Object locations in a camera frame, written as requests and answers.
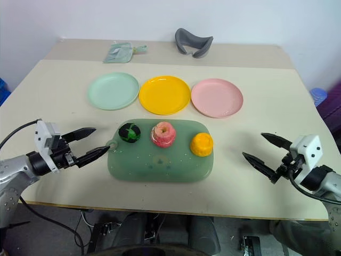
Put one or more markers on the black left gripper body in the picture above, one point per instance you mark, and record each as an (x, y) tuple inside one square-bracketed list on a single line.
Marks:
[(61, 154)]

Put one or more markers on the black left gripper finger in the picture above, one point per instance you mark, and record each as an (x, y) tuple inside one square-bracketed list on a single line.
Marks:
[(92, 154), (80, 133)]

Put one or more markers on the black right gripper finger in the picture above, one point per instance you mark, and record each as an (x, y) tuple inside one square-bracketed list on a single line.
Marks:
[(259, 165), (275, 140)]

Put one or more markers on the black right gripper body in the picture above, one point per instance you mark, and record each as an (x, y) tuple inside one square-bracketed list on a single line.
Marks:
[(287, 166)]

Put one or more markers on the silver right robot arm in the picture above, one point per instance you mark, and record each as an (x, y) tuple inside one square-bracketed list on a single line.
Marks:
[(326, 186)]

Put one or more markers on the dark rounded robot base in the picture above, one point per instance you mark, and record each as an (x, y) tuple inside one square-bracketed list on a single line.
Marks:
[(154, 234)]

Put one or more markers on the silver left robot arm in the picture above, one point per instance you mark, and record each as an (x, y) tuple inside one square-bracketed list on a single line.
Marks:
[(16, 170)]

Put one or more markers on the dark green toy vegetable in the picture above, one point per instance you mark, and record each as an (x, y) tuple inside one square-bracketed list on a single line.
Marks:
[(129, 132)]

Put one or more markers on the light green plate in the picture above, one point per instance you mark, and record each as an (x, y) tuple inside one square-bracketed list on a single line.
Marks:
[(113, 91)]

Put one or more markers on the yellow toy fruit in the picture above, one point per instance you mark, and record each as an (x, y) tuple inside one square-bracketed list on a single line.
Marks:
[(201, 144)]

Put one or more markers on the pink plate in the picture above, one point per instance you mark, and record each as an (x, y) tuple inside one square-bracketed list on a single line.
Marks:
[(217, 97)]

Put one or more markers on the yellow plate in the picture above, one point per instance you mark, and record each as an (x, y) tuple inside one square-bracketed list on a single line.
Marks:
[(164, 95)]

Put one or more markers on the blue round stack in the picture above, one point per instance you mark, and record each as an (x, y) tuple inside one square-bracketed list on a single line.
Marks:
[(318, 96)]

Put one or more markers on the purple fabric object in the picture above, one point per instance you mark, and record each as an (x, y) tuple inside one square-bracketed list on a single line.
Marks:
[(333, 112)]

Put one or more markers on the green translucent cutting board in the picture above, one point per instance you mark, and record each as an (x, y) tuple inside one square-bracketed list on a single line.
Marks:
[(162, 165)]

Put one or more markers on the pink toy apple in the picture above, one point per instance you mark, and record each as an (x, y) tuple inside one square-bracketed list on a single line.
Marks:
[(163, 134)]

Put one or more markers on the blue crate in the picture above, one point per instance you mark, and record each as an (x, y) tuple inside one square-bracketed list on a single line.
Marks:
[(3, 92)]

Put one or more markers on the green plastic packet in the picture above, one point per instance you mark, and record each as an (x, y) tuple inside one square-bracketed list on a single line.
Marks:
[(118, 53)]

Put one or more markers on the grey curved foam pad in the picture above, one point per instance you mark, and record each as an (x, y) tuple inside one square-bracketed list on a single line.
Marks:
[(193, 42)]

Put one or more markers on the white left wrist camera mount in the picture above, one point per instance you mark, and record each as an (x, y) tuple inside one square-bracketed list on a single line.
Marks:
[(44, 138)]

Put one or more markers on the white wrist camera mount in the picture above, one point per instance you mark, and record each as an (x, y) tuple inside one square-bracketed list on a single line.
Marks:
[(309, 153), (44, 138)]

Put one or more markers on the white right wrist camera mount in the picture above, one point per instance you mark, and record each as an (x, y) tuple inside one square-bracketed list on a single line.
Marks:
[(309, 153)]

